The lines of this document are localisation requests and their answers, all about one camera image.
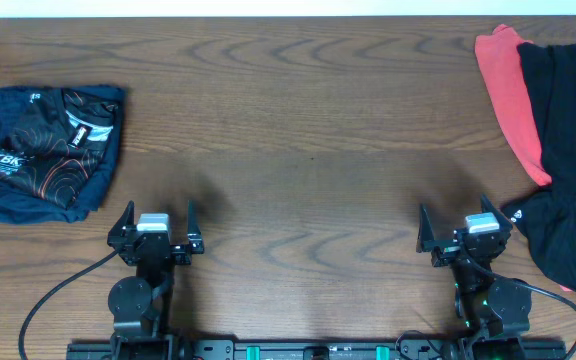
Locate red t-shirt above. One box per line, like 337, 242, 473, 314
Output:
474, 23, 576, 314

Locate black mounting rail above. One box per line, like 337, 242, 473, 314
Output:
66, 338, 566, 360

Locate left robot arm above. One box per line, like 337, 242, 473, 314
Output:
107, 202, 205, 360

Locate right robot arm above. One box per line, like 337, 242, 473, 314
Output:
416, 196, 532, 359

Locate folded black patterned jersey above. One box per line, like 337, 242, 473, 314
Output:
0, 88, 120, 210

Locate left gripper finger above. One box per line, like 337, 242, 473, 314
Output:
187, 201, 202, 241
109, 201, 134, 237

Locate black polo shirt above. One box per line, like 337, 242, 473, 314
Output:
502, 44, 576, 292

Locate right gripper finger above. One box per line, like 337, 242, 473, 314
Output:
418, 204, 435, 242
480, 194, 512, 229

